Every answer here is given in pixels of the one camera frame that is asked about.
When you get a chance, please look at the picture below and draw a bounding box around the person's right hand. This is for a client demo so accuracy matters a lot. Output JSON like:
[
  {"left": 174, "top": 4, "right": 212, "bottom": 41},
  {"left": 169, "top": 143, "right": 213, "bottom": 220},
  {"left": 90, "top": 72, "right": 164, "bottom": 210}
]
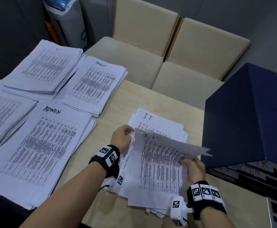
[{"left": 181, "top": 157, "right": 206, "bottom": 188}]

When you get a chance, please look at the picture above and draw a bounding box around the person's left hand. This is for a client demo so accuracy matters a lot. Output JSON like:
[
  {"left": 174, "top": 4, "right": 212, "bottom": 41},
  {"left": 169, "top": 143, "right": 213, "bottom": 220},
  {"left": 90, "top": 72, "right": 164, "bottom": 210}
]
[{"left": 110, "top": 125, "right": 135, "bottom": 154}]

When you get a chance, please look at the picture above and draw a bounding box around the stack of printed paper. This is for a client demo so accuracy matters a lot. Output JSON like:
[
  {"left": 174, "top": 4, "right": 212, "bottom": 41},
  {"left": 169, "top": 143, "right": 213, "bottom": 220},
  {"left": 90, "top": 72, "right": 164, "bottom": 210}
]
[
  {"left": 1, "top": 39, "right": 84, "bottom": 94},
  {"left": 54, "top": 55, "right": 128, "bottom": 118},
  {"left": 107, "top": 107, "right": 212, "bottom": 219},
  {"left": 0, "top": 79, "right": 38, "bottom": 156},
  {"left": 0, "top": 99, "right": 97, "bottom": 210}
]

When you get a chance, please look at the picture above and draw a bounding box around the person's right forearm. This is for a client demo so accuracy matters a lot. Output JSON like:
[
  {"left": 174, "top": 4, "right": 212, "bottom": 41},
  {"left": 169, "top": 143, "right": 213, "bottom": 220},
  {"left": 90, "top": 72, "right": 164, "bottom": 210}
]
[{"left": 199, "top": 206, "right": 236, "bottom": 228}]

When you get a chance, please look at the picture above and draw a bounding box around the person's left forearm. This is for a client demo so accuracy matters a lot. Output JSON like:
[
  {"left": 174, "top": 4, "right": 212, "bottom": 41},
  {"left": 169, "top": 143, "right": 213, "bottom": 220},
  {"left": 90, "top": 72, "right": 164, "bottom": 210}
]
[{"left": 19, "top": 161, "right": 107, "bottom": 228}]

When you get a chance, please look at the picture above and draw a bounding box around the person's black sleeve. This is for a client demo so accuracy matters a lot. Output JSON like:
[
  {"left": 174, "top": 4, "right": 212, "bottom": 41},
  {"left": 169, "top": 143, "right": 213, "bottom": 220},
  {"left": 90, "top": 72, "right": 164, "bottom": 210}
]
[{"left": 0, "top": 192, "right": 37, "bottom": 228}]

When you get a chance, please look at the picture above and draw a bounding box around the black marker wristband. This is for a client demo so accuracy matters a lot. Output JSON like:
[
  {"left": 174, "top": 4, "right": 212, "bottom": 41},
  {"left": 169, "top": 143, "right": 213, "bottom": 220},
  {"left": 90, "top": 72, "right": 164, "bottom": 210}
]
[
  {"left": 88, "top": 144, "right": 120, "bottom": 179},
  {"left": 187, "top": 180, "right": 227, "bottom": 221}
]

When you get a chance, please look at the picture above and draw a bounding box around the beige cushioned chair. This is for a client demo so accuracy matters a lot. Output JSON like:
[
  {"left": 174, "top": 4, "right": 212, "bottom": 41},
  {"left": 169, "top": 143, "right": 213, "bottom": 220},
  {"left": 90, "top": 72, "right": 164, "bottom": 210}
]
[
  {"left": 151, "top": 17, "right": 251, "bottom": 110},
  {"left": 84, "top": 0, "right": 180, "bottom": 90}
]

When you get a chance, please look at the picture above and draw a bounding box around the orange bottle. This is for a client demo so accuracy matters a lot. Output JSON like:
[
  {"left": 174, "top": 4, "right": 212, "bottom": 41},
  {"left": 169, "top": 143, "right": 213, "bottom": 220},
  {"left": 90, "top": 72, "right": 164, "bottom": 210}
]
[{"left": 45, "top": 21, "right": 61, "bottom": 45}]

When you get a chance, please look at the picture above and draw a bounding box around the grey bin with blue lid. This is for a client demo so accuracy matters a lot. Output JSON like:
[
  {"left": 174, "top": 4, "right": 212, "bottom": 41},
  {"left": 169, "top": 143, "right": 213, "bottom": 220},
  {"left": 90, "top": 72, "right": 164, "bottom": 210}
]
[{"left": 43, "top": 0, "right": 88, "bottom": 49}]

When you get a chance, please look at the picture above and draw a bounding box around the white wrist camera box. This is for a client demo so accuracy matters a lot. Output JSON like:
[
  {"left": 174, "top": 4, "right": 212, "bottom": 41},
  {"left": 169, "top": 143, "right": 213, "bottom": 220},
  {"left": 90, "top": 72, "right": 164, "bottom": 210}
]
[
  {"left": 105, "top": 172, "right": 126, "bottom": 195},
  {"left": 170, "top": 196, "right": 195, "bottom": 226}
]

